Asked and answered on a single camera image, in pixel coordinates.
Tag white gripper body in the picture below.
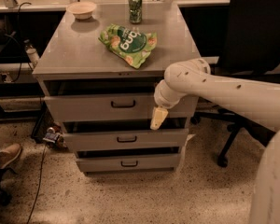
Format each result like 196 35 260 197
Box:
154 79 186 109

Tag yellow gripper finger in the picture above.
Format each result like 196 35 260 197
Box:
150 106 168 130

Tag grey top drawer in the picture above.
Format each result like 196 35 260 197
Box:
43 79 200 122

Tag grey drawer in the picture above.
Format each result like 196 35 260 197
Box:
64 118 188 151
43 79 200 122
77 147 181 173

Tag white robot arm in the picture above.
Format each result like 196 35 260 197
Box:
150 58 280 224

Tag grey middle drawer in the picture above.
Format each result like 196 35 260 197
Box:
64 118 188 151

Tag grey drawer cabinet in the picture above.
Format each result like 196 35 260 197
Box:
32 2 207 175

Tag grey bottom drawer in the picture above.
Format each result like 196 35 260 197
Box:
77 147 181 173

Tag green snack bag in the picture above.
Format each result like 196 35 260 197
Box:
99 24 158 69

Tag green soda can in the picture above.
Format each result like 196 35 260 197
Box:
128 0 143 24

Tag small items on floor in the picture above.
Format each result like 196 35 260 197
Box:
43 124 66 148

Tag black office chair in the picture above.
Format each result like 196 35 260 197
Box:
183 0 280 167

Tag beige bowl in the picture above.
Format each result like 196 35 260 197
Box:
66 2 97 20

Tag clear plastic bottle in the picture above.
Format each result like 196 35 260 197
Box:
24 39 39 68

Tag tan shoe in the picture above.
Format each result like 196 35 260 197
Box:
0 143 21 169

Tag black floor cable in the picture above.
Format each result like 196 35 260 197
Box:
25 142 49 224

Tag white wall outlet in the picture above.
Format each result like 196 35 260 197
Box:
1 73 10 83

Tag black hanging cable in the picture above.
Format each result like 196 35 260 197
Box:
3 2 34 83

